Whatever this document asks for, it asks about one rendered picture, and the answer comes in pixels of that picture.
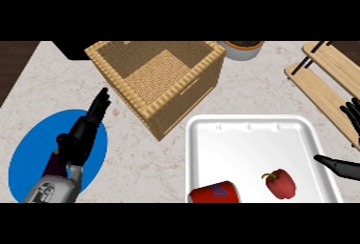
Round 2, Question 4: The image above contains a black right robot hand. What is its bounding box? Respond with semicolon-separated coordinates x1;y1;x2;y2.
313;96;360;182

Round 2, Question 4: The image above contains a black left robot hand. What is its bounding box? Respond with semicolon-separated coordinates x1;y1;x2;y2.
55;87;113;167

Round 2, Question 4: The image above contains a red bell pepper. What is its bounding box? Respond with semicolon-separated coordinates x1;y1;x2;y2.
260;168;298;200

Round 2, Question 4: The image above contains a white rectangular tray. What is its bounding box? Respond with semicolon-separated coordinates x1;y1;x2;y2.
185;113;346;204

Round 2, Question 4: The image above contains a wooden tiered shelf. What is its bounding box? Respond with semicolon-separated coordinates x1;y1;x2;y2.
284;41;360;151

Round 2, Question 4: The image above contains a blue oval placemat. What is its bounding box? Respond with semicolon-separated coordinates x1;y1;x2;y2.
8;109;110;204

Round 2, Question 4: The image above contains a square wicker basket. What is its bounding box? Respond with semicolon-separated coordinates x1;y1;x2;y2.
83;41;228;142

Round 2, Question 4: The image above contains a black appliance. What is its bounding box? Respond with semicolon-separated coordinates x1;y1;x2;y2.
49;41;102;61

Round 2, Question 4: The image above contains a red can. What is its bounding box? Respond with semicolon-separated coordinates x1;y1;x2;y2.
188;180;244;204

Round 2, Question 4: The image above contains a white plant pot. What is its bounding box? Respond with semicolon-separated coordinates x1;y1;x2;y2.
216;41;266;61

